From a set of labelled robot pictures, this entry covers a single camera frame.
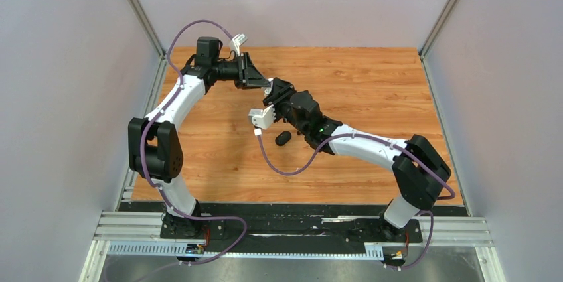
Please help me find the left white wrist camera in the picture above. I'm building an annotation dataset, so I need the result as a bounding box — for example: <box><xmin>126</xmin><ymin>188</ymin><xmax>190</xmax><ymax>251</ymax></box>
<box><xmin>229</xmin><ymin>33</ymin><xmax>248</xmax><ymax>56</ymax></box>

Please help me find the left aluminium corner post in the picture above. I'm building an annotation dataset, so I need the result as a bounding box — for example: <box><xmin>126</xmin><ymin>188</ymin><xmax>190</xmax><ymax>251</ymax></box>
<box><xmin>127</xmin><ymin>0</ymin><xmax>166</xmax><ymax>58</ymax></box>

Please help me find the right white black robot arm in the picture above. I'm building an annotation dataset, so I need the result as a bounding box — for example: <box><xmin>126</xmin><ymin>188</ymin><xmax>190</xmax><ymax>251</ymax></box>
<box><xmin>250</xmin><ymin>78</ymin><xmax>456</xmax><ymax>241</ymax></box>

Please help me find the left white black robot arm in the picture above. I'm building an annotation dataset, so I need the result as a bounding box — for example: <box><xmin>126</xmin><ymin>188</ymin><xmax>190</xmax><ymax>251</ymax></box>
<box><xmin>127</xmin><ymin>34</ymin><xmax>270</xmax><ymax>238</ymax></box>

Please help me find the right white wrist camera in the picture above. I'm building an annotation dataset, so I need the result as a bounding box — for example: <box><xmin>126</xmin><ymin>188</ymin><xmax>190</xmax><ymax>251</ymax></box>
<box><xmin>248</xmin><ymin>105</ymin><xmax>276</xmax><ymax>130</ymax></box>

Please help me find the aluminium corner post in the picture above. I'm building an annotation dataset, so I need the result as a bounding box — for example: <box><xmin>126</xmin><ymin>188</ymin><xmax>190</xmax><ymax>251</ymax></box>
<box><xmin>127</xmin><ymin>0</ymin><xmax>166</xmax><ymax>58</ymax></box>
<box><xmin>418</xmin><ymin>0</ymin><xmax>459</xmax><ymax>61</ymax></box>

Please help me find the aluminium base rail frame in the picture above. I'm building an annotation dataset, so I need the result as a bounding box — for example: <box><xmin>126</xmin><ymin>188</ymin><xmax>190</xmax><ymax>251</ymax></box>
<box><xmin>79</xmin><ymin>202</ymin><xmax>506</xmax><ymax>281</ymax></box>

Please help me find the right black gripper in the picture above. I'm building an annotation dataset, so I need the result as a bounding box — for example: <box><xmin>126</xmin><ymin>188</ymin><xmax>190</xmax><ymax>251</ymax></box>
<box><xmin>264</xmin><ymin>78</ymin><xmax>308</xmax><ymax>136</ymax></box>

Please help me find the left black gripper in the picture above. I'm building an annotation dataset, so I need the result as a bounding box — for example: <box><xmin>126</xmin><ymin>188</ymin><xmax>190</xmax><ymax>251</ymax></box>
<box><xmin>212</xmin><ymin>52</ymin><xmax>271</xmax><ymax>90</ymax></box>

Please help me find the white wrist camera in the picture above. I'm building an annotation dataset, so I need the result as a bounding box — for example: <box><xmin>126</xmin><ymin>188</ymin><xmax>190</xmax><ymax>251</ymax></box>
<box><xmin>229</xmin><ymin>33</ymin><xmax>248</xmax><ymax>56</ymax></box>
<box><xmin>248</xmin><ymin>105</ymin><xmax>276</xmax><ymax>130</ymax></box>

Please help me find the black earbud charging case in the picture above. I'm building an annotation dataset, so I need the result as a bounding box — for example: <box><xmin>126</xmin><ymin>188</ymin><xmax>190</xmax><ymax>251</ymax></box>
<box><xmin>275</xmin><ymin>131</ymin><xmax>292</xmax><ymax>147</ymax></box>

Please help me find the white earbud charging case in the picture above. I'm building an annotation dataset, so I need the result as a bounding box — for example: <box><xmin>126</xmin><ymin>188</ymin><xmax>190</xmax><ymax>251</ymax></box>
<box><xmin>262</xmin><ymin>78</ymin><xmax>273</xmax><ymax>96</ymax></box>

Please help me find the right aluminium corner post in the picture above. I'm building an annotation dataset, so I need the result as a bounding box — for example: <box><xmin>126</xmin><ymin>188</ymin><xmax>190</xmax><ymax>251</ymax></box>
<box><xmin>418</xmin><ymin>0</ymin><xmax>459</xmax><ymax>61</ymax></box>

